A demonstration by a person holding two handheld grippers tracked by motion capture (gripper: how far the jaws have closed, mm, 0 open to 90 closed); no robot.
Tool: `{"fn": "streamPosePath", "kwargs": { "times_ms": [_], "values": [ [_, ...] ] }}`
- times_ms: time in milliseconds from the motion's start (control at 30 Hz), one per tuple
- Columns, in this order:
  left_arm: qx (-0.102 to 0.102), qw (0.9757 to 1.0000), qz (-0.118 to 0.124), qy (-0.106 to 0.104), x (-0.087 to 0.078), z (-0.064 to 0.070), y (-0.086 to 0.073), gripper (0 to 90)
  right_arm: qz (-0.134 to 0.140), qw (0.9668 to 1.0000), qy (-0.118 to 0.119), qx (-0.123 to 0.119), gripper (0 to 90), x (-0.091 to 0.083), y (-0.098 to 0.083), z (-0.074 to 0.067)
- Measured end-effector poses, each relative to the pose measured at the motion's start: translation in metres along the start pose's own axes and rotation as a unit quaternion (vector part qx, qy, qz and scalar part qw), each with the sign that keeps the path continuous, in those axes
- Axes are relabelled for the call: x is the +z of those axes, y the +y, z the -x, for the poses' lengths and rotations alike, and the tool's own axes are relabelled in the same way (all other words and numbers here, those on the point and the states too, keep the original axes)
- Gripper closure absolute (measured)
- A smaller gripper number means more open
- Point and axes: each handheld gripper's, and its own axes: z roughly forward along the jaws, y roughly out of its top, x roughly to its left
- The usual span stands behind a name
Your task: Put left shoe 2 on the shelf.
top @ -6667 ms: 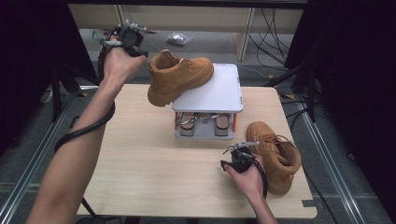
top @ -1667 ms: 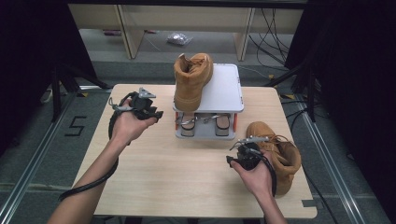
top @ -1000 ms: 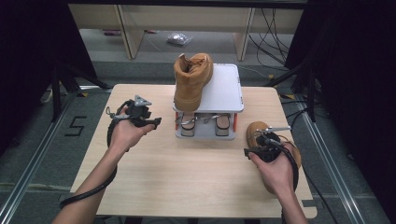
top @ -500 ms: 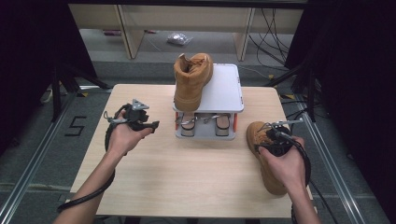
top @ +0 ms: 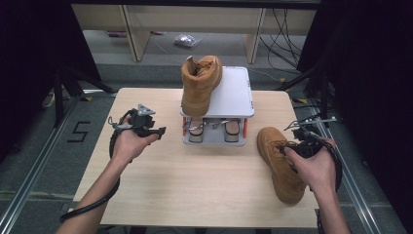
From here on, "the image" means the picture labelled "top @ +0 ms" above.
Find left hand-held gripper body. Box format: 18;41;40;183
107;103;157;137

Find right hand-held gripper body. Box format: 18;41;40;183
283;115;338;160

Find tan suede boot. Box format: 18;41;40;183
180;55;224;117
256;126;308;205

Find silver strap heeled sandal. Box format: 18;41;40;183
183;117;207;144
212;118;242;143

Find white two-tier shoe rack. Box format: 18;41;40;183
179;65;255;147

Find person's right hand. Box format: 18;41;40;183
284;137;338;193

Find person's left hand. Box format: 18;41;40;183
111;116;161;164

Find black metal stand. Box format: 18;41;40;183
276;63;331;129
53;63;117;129

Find black curtain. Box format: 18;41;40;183
0;0;102;164
296;0;413;234

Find clear plastic bag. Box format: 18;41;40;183
173;33;202;49

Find beige wooden desk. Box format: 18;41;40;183
71;3;318;64

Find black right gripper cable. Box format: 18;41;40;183
316;136;344;234

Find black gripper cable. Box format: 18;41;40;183
316;136;344;234
58;108;138;224

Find aluminium floor rail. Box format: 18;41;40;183
0;97;83;234
308;97;384;234

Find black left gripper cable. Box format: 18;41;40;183
58;108;138;224

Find bundle of black floor cables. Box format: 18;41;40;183
259;9;305;70

